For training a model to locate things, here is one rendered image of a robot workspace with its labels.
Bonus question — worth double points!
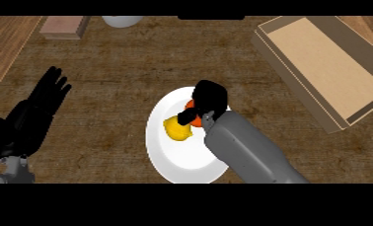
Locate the open cardboard box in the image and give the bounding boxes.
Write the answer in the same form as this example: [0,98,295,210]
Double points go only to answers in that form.
[250,16,373,134]

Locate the yellow and orange squash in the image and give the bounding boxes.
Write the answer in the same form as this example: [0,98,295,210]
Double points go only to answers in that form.
[162,99,206,142]

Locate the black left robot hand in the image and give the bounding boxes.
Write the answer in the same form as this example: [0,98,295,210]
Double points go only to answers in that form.
[0,65,72,157]

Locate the white round plate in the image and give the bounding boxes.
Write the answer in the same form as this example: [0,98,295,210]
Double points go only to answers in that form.
[144,86,233,185]

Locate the white round bowl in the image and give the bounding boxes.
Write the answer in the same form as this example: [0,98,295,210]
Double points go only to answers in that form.
[100,16,146,29]

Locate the small pinkish wooden block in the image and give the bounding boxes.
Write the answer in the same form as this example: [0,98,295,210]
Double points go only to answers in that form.
[38,16,91,40]

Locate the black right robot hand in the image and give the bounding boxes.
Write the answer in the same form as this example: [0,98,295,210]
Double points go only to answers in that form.
[177,79,228,126]

